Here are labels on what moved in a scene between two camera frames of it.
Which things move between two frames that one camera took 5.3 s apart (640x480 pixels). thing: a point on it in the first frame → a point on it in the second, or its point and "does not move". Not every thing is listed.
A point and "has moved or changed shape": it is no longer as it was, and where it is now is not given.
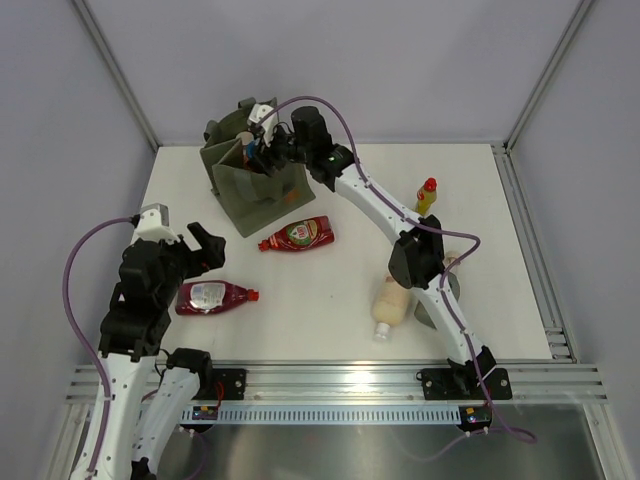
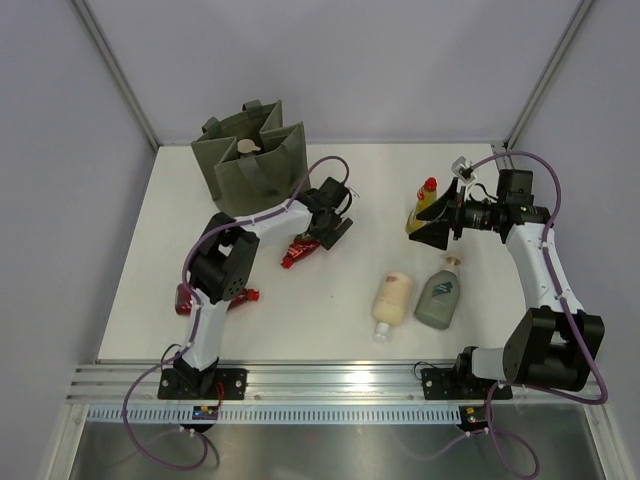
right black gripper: x=262 y=165 → x=436 y=233
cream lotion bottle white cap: x=389 y=307 does not move
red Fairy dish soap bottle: x=300 y=235 has moved or changed shape
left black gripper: x=209 y=242 → x=329 y=237
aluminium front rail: x=385 y=383 does not move
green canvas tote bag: x=253 y=200 does not move
